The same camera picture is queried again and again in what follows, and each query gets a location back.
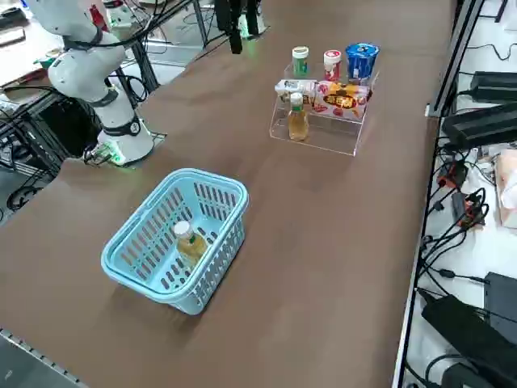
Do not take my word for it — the pink tissue pack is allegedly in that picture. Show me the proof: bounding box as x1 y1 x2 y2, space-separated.
493 148 517 230

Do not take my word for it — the red and white canister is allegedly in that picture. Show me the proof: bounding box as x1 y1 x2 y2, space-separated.
322 49 343 82

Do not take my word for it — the juice bottle with white cap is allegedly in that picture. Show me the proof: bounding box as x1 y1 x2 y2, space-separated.
173 221 209 268
287 91 310 142

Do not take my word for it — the white biscuit packet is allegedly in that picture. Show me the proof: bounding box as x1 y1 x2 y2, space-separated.
274 78 318 107

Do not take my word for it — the long black power adapter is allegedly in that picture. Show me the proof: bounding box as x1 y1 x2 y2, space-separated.
440 103 517 150

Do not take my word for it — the black box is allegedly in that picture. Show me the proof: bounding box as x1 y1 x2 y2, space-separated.
483 271 517 324

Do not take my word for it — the strawberry print snack bag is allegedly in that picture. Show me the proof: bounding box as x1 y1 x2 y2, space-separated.
311 79 373 120

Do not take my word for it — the red and black plug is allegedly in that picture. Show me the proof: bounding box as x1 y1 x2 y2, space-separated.
438 160 470 190
451 192 490 230

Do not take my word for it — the light blue plastic basket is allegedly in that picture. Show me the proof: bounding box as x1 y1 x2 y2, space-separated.
100 167 250 317

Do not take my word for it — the blue snack cup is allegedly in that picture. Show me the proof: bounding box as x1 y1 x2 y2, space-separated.
345 43 381 86

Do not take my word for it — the clear acrylic tiered shelf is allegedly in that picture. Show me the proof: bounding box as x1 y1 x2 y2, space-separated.
268 60 381 158

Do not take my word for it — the black metal frame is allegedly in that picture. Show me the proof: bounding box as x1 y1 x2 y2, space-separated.
0 84 102 179

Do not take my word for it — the aluminium profile post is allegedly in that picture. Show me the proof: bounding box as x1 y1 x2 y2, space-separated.
426 0 485 117

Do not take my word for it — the green and white canister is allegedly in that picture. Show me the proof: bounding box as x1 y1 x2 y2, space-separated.
292 45 311 78

